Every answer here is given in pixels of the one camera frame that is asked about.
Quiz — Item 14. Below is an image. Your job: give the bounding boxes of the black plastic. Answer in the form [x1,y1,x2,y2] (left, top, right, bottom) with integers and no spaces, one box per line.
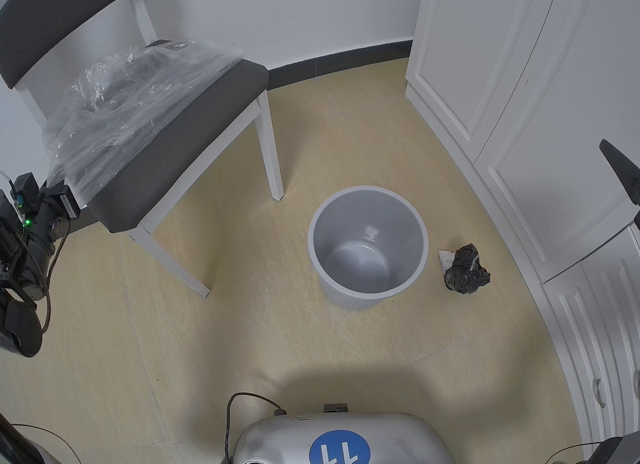
[444,243,492,296]

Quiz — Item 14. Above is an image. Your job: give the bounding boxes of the white wardrobe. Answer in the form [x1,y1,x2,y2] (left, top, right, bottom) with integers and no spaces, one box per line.
[404,0,640,464]

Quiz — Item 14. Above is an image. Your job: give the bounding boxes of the clear plastic bag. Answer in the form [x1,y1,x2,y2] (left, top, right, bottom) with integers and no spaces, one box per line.
[42,39,246,200]

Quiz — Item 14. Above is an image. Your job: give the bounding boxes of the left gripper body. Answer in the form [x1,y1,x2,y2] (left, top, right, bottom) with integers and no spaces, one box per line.
[34,187,81,241]

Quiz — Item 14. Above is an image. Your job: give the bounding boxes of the black cable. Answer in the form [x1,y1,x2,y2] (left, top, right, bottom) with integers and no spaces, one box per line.
[223,392,287,464]
[10,424,82,464]
[542,442,620,464]

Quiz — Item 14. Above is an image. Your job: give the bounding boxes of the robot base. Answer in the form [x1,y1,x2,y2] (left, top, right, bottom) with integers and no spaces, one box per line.
[232,403,456,464]

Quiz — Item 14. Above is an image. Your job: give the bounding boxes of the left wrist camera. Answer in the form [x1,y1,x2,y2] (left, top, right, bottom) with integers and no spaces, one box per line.
[12,173,41,215]

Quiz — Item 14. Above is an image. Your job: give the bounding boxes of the white trash bin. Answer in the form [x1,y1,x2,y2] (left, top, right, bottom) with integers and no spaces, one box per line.
[307,185,430,312]

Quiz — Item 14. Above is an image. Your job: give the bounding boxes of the white chair with grey cushions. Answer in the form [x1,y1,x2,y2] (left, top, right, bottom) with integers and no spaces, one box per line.
[0,0,286,299]

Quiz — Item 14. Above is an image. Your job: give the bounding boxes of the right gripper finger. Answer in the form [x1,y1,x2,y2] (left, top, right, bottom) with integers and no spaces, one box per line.
[599,139,640,205]

